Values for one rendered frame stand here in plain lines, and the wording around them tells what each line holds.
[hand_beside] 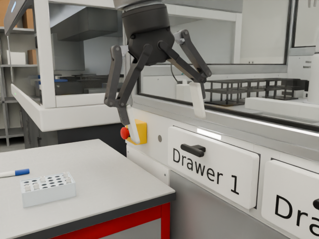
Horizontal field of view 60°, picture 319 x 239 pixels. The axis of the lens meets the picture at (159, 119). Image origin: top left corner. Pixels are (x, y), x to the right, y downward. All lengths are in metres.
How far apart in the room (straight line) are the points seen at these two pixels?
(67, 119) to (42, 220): 0.71
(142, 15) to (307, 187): 0.36
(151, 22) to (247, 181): 0.34
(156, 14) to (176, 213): 0.57
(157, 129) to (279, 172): 0.43
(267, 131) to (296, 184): 0.10
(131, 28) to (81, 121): 0.93
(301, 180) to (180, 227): 0.44
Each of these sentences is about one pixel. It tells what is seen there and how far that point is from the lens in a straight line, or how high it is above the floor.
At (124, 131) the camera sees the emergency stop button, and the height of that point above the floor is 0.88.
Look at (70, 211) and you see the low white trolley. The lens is 0.70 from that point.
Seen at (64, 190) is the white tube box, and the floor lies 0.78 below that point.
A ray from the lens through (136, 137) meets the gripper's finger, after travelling 0.47.
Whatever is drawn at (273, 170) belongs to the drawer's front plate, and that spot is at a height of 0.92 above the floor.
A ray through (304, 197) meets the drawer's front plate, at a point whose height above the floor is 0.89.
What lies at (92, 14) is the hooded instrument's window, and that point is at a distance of 1.38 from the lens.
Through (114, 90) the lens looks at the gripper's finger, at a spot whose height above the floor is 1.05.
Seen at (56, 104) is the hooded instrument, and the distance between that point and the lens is 1.31.
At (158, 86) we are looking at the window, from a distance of 0.85.
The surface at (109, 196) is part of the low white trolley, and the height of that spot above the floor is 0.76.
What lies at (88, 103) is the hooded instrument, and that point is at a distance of 1.34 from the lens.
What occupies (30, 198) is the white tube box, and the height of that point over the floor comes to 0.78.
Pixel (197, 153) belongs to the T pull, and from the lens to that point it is 0.60.
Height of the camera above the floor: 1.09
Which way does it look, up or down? 11 degrees down
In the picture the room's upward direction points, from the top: straight up
